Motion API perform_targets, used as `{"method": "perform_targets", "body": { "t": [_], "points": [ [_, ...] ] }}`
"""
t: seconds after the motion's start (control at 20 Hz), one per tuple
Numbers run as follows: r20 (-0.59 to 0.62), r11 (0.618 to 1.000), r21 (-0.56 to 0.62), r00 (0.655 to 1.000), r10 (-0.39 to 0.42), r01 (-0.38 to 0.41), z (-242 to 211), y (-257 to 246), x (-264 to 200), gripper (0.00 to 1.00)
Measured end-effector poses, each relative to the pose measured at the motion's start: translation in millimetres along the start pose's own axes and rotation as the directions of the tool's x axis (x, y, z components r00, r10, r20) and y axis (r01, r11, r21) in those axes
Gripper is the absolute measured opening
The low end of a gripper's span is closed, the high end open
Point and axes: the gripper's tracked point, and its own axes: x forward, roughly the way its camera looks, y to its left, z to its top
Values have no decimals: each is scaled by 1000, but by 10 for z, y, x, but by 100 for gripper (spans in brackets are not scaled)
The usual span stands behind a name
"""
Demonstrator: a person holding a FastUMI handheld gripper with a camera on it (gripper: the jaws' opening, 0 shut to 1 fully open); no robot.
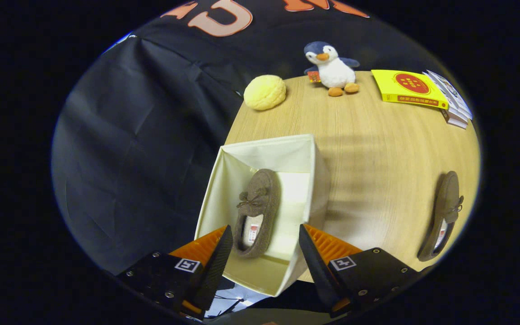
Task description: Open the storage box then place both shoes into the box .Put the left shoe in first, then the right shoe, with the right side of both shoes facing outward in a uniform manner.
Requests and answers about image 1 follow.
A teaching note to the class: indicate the yellow bun plush toy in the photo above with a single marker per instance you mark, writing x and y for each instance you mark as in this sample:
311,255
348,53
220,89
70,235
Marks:
264,92

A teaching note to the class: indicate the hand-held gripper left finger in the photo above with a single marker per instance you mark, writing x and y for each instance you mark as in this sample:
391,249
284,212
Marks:
215,271

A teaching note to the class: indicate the brown shoe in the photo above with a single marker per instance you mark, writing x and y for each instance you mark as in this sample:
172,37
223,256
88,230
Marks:
447,198
266,194

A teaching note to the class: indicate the penguin plush toy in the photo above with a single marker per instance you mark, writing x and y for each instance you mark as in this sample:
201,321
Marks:
334,72

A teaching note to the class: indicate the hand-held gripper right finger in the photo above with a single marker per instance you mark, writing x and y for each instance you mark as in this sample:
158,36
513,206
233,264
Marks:
318,271

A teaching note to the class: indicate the cream fabric storage box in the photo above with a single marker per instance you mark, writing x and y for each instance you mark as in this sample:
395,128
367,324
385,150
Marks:
296,189

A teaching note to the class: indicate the yellow book with red circle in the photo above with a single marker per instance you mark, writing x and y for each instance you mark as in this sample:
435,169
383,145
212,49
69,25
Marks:
406,85

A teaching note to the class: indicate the black backdrop cloth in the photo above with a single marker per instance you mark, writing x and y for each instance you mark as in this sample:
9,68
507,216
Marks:
142,135

